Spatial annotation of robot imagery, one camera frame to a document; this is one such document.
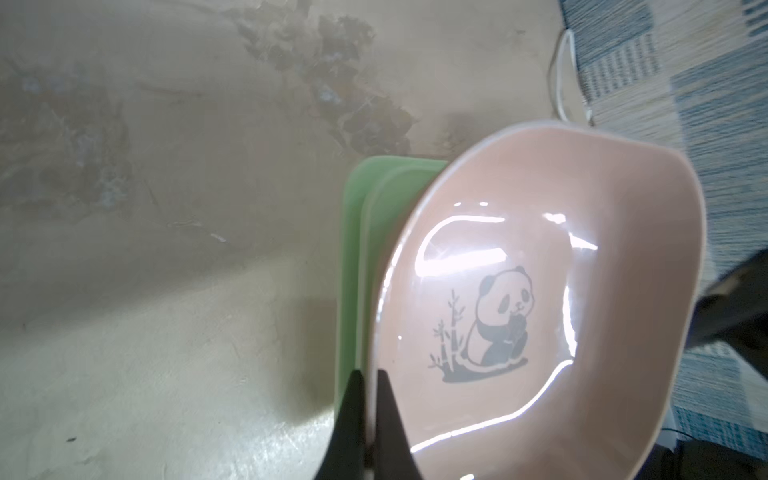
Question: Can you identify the white power strip cable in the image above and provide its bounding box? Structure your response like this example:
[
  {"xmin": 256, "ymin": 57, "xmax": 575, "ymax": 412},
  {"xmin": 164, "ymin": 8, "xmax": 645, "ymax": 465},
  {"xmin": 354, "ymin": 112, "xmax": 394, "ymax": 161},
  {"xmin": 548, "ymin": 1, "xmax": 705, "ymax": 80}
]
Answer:
[{"xmin": 547, "ymin": 28, "xmax": 595, "ymax": 126}]

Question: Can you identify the pink panda bowl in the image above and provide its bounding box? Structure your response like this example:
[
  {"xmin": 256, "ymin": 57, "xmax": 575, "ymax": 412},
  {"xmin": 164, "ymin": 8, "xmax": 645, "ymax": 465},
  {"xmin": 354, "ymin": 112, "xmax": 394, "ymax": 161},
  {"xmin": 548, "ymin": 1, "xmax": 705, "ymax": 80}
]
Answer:
[{"xmin": 369, "ymin": 121, "xmax": 706, "ymax": 479}]

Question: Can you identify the green electronic scale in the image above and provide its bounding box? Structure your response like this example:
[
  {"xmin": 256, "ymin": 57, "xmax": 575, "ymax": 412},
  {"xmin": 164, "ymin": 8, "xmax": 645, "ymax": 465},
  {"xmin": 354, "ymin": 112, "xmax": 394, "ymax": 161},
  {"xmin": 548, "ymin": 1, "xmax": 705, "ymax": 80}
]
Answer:
[{"xmin": 334, "ymin": 156, "xmax": 448, "ymax": 413}]

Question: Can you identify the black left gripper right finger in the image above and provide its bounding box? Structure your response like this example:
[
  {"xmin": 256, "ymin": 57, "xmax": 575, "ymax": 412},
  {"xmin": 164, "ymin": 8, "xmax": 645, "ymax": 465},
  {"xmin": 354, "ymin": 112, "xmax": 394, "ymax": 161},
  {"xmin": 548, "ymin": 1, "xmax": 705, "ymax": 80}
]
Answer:
[{"xmin": 374, "ymin": 370, "xmax": 422, "ymax": 480}]

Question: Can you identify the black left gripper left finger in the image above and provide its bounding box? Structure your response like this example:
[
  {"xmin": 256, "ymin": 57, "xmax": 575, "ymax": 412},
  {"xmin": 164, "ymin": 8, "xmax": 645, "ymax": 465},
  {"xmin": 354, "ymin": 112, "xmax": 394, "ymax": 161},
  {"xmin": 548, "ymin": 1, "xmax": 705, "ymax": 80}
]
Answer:
[{"xmin": 314, "ymin": 370, "xmax": 366, "ymax": 480}]

